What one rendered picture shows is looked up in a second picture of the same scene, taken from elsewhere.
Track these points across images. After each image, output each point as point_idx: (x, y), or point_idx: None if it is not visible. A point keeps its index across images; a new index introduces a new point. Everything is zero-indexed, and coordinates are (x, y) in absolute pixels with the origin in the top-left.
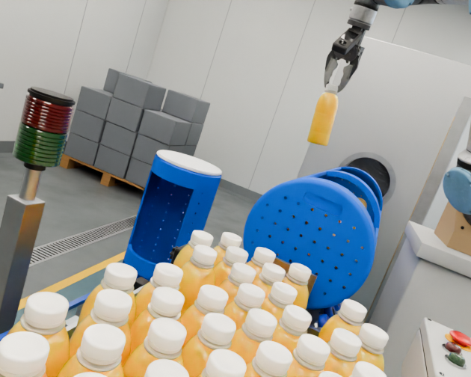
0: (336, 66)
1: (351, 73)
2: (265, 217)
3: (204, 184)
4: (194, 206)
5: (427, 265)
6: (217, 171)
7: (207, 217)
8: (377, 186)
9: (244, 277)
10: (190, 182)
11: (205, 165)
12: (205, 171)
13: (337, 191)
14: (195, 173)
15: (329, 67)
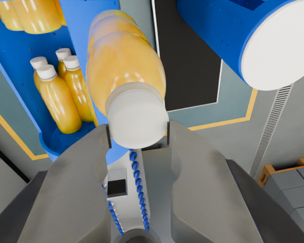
0: (173, 199)
1: (31, 196)
2: None
3: (247, 24)
4: (235, 13)
5: None
6: (247, 60)
7: (216, 43)
8: (49, 151)
9: None
10: (264, 6)
11: (265, 66)
12: (260, 27)
13: None
14: (269, 13)
15: (213, 173)
